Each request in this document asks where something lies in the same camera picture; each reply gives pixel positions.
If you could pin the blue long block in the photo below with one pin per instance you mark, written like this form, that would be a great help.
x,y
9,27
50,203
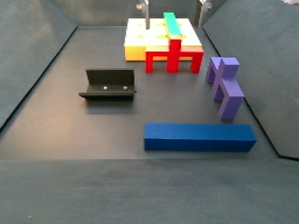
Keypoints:
x,y
197,137

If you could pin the yellow slotted board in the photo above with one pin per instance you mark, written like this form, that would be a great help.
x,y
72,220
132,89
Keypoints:
x,y
138,38

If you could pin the red comb-shaped block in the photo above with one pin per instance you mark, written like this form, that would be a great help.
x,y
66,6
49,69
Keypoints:
x,y
173,52

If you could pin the purple comb-shaped block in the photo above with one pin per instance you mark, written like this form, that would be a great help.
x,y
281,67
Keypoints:
x,y
225,90

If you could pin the green long block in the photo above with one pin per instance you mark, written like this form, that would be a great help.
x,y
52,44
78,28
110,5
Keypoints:
x,y
170,25

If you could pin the black angle bracket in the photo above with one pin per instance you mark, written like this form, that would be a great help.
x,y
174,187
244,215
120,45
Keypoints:
x,y
109,84

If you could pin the left metal camera post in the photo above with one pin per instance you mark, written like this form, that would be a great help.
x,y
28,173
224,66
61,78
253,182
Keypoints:
x,y
142,6

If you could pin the metal camera post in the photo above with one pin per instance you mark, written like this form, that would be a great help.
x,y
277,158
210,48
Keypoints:
x,y
204,7
142,6

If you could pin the right metal camera post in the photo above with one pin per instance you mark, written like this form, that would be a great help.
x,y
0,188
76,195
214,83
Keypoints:
x,y
204,7

